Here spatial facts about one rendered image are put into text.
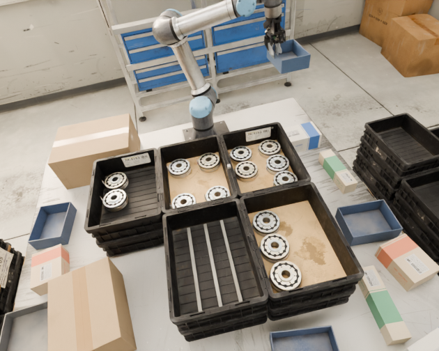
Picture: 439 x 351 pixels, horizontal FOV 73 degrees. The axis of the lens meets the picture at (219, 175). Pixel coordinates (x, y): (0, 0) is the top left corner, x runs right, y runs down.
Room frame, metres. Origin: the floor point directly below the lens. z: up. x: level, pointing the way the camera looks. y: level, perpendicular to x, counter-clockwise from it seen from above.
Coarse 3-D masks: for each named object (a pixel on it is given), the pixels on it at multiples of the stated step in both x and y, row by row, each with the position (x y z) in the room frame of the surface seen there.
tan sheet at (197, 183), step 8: (192, 160) 1.06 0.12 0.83; (168, 168) 1.04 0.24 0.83; (192, 168) 1.01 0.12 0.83; (192, 176) 0.95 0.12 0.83; (200, 176) 0.95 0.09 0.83; (208, 176) 0.94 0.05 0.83; (216, 176) 0.93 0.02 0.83; (224, 176) 0.92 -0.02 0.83; (176, 184) 0.92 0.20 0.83; (184, 184) 0.92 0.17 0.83; (192, 184) 0.91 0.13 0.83; (200, 184) 0.90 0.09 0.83; (208, 184) 0.89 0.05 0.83; (216, 184) 0.88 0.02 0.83; (224, 184) 0.88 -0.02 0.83; (176, 192) 0.87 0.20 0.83; (184, 192) 0.87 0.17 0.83; (192, 192) 0.86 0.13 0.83; (200, 192) 0.85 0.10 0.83; (200, 200) 0.81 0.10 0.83
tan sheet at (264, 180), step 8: (256, 144) 1.10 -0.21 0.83; (256, 152) 1.05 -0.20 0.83; (280, 152) 1.02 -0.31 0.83; (256, 160) 0.99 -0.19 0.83; (264, 160) 0.98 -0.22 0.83; (264, 168) 0.94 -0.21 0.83; (264, 176) 0.88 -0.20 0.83; (272, 176) 0.88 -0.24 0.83; (240, 184) 0.86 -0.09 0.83; (248, 184) 0.85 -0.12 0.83; (256, 184) 0.85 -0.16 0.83; (264, 184) 0.84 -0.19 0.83; (272, 184) 0.83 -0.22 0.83
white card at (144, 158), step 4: (132, 156) 1.06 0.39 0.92; (136, 156) 1.06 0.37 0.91; (140, 156) 1.06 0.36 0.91; (144, 156) 1.07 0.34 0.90; (148, 156) 1.07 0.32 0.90; (124, 160) 1.06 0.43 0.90; (128, 160) 1.06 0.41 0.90; (132, 160) 1.06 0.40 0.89; (136, 160) 1.06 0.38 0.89; (140, 160) 1.06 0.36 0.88; (144, 160) 1.07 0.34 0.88; (148, 160) 1.07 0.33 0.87; (128, 164) 1.06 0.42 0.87; (132, 164) 1.06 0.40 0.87; (136, 164) 1.06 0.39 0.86
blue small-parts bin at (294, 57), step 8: (288, 40) 1.54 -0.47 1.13; (272, 48) 1.53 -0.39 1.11; (288, 48) 1.54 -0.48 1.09; (296, 48) 1.50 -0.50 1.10; (304, 48) 1.42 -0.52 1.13; (280, 56) 1.50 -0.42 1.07; (288, 56) 1.49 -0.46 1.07; (296, 56) 1.48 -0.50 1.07; (304, 56) 1.34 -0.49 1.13; (272, 64) 1.44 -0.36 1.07; (280, 64) 1.34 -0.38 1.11; (288, 64) 1.33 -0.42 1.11; (296, 64) 1.34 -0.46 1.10; (304, 64) 1.35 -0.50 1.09; (280, 72) 1.34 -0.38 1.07
